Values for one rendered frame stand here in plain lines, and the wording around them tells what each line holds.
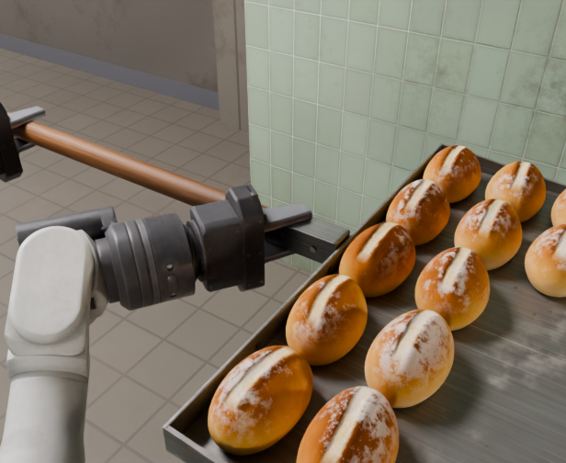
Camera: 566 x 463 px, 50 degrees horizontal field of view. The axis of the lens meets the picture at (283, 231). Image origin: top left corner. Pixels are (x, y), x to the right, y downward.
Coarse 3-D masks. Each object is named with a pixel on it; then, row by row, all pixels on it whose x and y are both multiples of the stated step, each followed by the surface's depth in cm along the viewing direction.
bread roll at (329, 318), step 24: (312, 288) 53; (336, 288) 52; (360, 288) 55; (312, 312) 50; (336, 312) 51; (360, 312) 53; (288, 336) 52; (312, 336) 50; (336, 336) 50; (360, 336) 53; (312, 360) 51; (336, 360) 52
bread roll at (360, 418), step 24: (336, 408) 42; (360, 408) 42; (384, 408) 43; (312, 432) 42; (336, 432) 40; (360, 432) 40; (384, 432) 41; (312, 456) 40; (336, 456) 39; (360, 456) 40; (384, 456) 41
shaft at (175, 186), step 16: (16, 128) 85; (32, 128) 84; (48, 128) 83; (48, 144) 82; (64, 144) 80; (80, 144) 79; (96, 144) 80; (80, 160) 80; (96, 160) 78; (112, 160) 77; (128, 160) 76; (128, 176) 75; (144, 176) 74; (160, 176) 73; (176, 176) 72; (160, 192) 74; (176, 192) 72; (192, 192) 71; (208, 192) 70; (224, 192) 70
